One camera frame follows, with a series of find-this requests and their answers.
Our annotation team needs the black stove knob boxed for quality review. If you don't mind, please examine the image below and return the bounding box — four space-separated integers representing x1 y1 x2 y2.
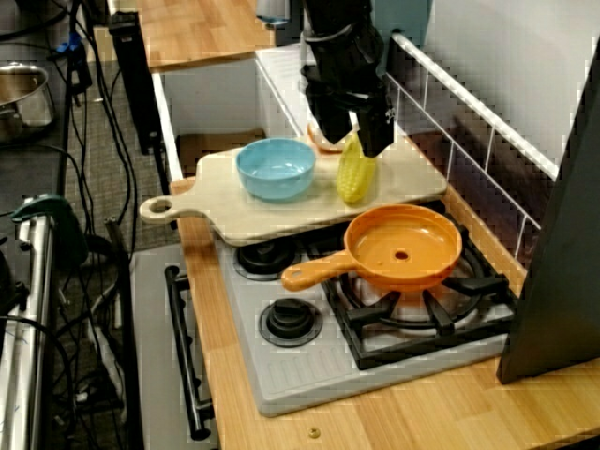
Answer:
235 238 301 281
259 298 323 348

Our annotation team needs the orange toy frying pan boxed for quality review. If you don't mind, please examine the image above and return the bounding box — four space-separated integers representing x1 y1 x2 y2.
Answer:
280 203 464 294

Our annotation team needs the black oven door handle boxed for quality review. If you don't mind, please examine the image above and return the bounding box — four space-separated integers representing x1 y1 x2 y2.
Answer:
163 265 212 441

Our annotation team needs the blue cable plug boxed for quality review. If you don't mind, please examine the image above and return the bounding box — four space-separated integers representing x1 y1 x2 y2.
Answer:
54 28 84 56

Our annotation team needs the black slanted side panel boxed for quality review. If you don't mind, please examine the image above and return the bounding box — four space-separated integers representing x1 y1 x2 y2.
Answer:
496 44 600 385

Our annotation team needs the yellow toy corn cob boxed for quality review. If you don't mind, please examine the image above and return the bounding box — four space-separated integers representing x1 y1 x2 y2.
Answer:
336 132 378 203

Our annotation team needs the grey oven door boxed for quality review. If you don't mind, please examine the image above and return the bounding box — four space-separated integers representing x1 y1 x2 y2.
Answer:
130 243 219 450

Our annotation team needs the green clamp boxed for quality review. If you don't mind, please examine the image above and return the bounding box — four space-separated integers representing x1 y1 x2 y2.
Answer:
9 194 90 271

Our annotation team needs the aluminium rail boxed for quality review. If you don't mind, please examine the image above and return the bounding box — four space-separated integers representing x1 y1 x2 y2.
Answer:
0 215 57 450

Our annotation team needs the dark tile backsplash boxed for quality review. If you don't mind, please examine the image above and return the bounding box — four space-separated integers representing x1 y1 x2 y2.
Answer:
383 30 562 282

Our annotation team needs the black burner grate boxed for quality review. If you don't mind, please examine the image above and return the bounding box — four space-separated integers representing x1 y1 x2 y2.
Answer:
304 201 521 371

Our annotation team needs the teal box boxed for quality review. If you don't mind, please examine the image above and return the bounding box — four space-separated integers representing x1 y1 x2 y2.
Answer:
369 0 432 48

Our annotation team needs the black cable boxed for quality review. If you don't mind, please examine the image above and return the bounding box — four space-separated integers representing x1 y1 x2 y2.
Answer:
0 7 71 43

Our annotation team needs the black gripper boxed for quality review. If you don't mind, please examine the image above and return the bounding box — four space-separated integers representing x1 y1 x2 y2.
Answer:
299 22 396 159

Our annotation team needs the white toy sink unit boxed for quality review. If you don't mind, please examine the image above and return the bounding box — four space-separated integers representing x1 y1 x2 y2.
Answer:
150 44 376 184

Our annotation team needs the steel pot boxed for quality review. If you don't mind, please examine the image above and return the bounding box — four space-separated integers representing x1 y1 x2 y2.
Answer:
0 63 56 145

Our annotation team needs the light blue bowl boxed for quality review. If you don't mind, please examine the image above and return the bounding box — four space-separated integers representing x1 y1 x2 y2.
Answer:
235 136 317 203

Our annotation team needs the black upright post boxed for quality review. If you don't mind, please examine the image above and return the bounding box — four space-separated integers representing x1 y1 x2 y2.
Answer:
107 11 165 156

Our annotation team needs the grey toy stove top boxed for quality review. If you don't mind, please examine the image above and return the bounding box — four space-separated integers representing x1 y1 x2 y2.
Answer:
215 196 519 418

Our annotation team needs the wooden cutting board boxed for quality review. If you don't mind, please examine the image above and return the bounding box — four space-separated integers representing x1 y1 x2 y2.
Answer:
139 119 449 248

